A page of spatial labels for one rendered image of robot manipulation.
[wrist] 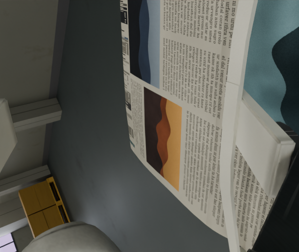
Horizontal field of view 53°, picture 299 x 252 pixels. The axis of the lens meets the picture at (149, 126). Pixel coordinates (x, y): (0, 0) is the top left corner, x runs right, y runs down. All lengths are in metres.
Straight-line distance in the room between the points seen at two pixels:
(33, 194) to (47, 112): 2.81
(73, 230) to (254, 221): 0.29
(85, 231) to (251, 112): 0.36
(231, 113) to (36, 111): 4.63
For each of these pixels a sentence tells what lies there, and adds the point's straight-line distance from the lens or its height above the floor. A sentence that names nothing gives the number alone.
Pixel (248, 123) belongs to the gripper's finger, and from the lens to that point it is 0.17.
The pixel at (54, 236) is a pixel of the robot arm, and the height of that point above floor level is 1.17.
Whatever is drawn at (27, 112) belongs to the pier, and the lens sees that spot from 4.77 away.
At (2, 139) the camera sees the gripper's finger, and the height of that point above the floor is 1.21.
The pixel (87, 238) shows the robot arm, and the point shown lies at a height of 1.13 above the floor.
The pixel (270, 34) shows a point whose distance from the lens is 0.19.
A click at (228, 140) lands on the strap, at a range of 0.19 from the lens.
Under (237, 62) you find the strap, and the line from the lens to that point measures 0.17.
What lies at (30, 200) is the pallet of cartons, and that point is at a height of 0.61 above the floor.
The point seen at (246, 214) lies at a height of 1.07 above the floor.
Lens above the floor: 1.22
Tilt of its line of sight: 29 degrees down
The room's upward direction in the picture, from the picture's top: 108 degrees counter-clockwise
